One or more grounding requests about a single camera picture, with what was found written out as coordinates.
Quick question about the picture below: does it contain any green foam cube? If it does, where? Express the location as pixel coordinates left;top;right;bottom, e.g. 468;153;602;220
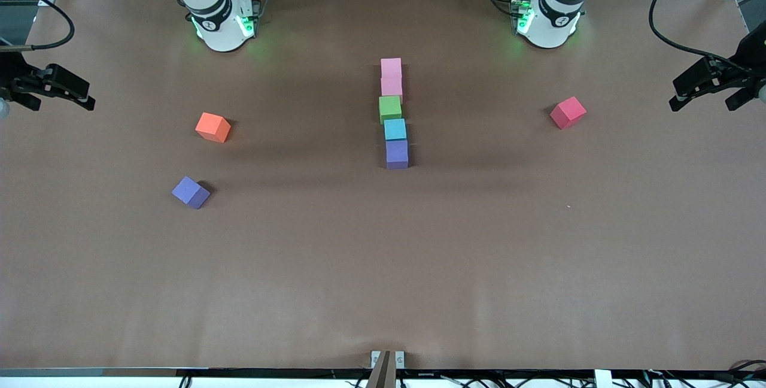
378;95;403;125

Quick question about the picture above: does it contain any purple foam cube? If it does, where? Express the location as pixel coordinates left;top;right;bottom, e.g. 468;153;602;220
385;140;409;170
172;175;211;210

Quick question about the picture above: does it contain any red foam cube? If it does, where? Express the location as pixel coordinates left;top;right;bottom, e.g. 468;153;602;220
549;96;588;131

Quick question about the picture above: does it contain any orange foam cube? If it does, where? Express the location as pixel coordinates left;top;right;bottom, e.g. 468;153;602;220
195;112;232;144

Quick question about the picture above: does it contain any brown table cover sheet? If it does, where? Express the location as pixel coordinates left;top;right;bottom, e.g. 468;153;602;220
0;0;766;372

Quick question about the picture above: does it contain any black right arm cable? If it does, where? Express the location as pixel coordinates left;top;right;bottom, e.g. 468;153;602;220
0;0;77;52

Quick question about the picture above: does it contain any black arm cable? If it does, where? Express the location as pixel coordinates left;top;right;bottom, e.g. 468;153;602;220
648;0;740;71
0;0;77;52

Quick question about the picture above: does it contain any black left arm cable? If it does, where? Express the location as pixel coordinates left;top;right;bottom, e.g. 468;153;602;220
648;0;740;71

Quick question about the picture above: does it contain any black cable bundle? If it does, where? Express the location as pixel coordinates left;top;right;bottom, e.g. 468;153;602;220
727;359;766;377

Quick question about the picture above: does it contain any small metal bracket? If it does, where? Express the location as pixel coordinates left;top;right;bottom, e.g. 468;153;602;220
370;350;405;369

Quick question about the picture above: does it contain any brown wedge-shaped post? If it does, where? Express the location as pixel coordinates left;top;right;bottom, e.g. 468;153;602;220
366;350;397;388

